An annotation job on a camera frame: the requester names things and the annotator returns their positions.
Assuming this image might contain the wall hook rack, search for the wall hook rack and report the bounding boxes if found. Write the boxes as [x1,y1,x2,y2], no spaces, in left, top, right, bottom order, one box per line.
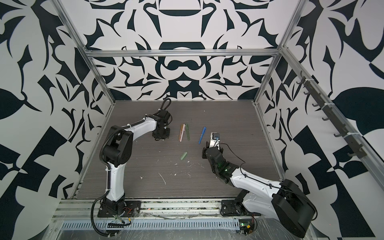
[298,76,367,159]

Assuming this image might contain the aluminium front rail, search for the aluminium front rail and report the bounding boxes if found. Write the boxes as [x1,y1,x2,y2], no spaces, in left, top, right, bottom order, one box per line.
[52,198,234,221]

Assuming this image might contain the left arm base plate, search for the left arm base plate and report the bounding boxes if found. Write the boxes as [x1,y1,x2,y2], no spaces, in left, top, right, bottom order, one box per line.
[97,201,142,218]

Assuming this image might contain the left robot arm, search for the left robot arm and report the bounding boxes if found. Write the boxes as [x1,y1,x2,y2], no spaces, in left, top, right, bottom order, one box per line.
[91,98,173,238]

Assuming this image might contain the pink pen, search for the pink pen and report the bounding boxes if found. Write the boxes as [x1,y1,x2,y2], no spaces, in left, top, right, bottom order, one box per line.
[179,124,186,142]

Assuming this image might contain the orange pen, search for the orange pen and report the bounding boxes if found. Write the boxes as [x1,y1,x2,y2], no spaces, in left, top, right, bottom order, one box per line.
[179,124,185,142]

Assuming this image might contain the blue pen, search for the blue pen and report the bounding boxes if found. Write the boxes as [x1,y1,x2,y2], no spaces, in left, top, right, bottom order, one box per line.
[199,127,207,144]

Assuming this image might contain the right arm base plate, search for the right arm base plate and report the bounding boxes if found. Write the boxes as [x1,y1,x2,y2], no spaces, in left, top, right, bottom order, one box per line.
[220,200,261,217]

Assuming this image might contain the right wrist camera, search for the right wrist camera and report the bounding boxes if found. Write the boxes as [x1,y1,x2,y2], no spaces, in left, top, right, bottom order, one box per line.
[209,133,220,149]

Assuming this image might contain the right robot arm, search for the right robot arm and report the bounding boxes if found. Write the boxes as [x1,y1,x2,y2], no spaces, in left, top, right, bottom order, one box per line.
[202,140,317,238]

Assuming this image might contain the white cable duct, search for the white cable duct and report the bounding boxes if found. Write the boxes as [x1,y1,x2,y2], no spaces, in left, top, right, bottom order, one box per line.
[61,219,241,231]

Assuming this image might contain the dark green pen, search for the dark green pen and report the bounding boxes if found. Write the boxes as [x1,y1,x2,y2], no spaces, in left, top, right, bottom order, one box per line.
[185,123,190,141]

